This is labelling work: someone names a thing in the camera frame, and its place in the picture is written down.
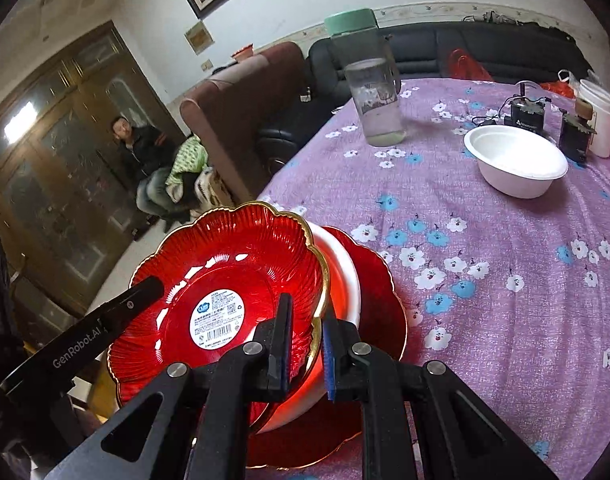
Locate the green striped cloth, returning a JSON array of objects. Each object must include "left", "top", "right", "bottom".
[{"left": 166, "top": 134, "right": 208, "bottom": 186}]

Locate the black leather sofa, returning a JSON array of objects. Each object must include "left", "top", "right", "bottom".
[{"left": 256, "top": 22, "right": 591, "bottom": 174}]

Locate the white disposable bowl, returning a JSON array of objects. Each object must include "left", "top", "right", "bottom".
[{"left": 258, "top": 222, "right": 361, "bottom": 434}]

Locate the black motor with brown roll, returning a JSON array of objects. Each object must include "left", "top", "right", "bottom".
[{"left": 558, "top": 98, "right": 594, "bottom": 167}]

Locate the seated person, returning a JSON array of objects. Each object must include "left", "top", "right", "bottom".
[{"left": 111, "top": 116, "right": 191, "bottom": 233}]

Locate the red plastic bag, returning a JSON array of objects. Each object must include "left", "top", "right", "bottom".
[{"left": 447, "top": 49, "right": 494, "bottom": 81}]

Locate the purple floral tablecloth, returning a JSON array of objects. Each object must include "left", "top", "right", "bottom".
[{"left": 258, "top": 79, "right": 610, "bottom": 479}]

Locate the small white bowl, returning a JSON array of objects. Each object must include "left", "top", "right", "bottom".
[{"left": 464, "top": 125, "right": 568, "bottom": 200}]

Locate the red glass flower bowl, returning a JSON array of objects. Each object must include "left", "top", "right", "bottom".
[{"left": 107, "top": 202, "right": 331, "bottom": 406}]

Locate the white plastic jar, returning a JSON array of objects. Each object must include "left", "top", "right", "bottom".
[{"left": 576, "top": 79, "right": 610, "bottom": 158}]

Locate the black motor device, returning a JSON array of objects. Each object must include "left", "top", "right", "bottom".
[{"left": 503, "top": 80, "right": 551, "bottom": 136}]

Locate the red flower plate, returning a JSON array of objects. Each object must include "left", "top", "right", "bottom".
[{"left": 247, "top": 224, "right": 408, "bottom": 470}]

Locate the brown armchair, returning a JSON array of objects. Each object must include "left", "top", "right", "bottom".
[{"left": 179, "top": 41, "right": 305, "bottom": 203}]

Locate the clear bottle green lid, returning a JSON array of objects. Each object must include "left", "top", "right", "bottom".
[{"left": 324, "top": 8, "right": 406, "bottom": 148}]

